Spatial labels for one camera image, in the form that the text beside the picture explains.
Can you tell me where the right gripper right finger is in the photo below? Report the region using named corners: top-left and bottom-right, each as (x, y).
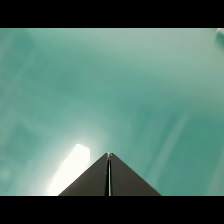
top-left (108, 152), bottom-right (162, 197)

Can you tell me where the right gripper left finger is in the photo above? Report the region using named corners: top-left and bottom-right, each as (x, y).
top-left (58, 152), bottom-right (110, 197)

